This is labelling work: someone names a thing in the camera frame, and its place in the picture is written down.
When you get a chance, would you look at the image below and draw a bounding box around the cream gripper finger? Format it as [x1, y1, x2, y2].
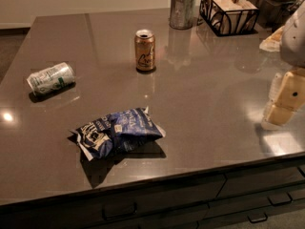
[269, 73, 283, 100]
[262, 68, 305, 127]

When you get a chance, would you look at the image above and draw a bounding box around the blue chip bag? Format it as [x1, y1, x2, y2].
[71, 107, 166, 161]

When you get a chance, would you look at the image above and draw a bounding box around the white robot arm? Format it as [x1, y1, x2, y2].
[261, 3, 305, 130]

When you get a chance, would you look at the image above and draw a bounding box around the orange soda can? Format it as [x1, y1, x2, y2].
[134, 29, 155, 72]

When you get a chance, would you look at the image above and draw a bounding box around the white green can lying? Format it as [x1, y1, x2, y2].
[27, 62, 75, 95]

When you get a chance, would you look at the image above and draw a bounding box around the yellow snack packet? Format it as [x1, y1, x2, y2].
[259, 27, 283, 52]

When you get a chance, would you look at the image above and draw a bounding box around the dark snack container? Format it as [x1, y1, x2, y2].
[249, 0, 302, 31]

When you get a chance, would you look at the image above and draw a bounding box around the metal utensil cup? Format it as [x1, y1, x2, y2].
[169, 0, 195, 30]

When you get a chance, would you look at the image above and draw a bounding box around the black wire napkin basket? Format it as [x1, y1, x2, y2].
[197, 0, 259, 36]

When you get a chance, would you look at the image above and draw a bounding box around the upper right drawer handle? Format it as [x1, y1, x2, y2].
[268, 193, 293, 206]

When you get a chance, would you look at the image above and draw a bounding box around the drawer handle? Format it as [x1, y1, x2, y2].
[247, 213, 268, 224]
[268, 193, 293, 206]
[102, 202, 137, 220]

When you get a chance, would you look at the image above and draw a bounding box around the lower right drawer handle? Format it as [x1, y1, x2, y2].
[247, 213, 268, 224]

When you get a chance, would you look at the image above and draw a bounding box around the left drawer handle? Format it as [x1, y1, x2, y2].
[102, 202, 137, 220]

